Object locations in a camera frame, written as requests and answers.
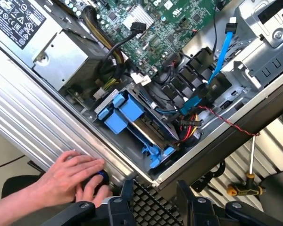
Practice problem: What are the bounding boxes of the blue disk carrier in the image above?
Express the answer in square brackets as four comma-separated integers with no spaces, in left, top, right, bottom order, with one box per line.
[96,107,177,170]

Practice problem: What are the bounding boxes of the person's bare hand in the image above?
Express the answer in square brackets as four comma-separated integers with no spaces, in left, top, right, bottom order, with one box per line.
[36,150,111,208]

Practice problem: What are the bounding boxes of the black mesh panel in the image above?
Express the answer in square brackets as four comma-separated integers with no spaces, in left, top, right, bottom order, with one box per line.
[131,180,185,226]

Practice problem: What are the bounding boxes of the yellow black screwdriver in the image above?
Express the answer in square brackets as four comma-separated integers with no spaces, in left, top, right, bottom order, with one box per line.
[226,135,266,197]

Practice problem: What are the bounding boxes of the black chair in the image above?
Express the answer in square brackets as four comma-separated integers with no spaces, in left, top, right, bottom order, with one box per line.
[258,169,283,226]

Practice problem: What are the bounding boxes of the open PC case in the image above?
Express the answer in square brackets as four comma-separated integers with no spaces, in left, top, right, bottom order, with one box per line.
[0,0,283,189]

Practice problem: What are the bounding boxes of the hard drive in blue caddy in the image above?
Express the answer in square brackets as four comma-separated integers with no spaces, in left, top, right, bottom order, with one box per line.
[93,86,182,170]

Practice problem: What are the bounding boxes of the silver power supply unit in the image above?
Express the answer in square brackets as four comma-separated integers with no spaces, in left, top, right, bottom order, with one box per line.
[0,0,106,92]

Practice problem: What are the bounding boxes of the silver drive cage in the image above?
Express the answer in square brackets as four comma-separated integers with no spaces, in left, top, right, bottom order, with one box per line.
[220,0,283,91]

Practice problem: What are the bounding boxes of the green motherboard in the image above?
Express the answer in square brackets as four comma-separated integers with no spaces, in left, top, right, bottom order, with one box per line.
[53,0,219,73]

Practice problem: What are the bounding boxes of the silver chipset heatsink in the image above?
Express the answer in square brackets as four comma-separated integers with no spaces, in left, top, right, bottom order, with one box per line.
[122,4,154,31]

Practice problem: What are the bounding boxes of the black metal bracket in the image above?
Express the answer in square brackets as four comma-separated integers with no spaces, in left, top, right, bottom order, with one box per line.
[190,160,227,195]

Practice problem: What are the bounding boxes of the red black twisted wire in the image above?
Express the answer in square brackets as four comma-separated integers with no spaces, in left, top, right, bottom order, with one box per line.
[197,105,261,137]

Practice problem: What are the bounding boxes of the white wire plug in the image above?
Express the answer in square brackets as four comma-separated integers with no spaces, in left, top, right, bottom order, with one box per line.
[130,72,152,86]

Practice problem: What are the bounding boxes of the blue SATA wire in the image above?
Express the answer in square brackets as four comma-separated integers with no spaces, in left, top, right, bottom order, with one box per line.
[206,16,239,85]

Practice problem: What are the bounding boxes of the black wire with plug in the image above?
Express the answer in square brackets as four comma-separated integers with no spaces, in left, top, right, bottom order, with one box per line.
[98,21,147,78]

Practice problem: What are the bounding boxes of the power supply wire bundle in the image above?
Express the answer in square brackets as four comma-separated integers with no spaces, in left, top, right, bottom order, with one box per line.
[81,5,127,99]

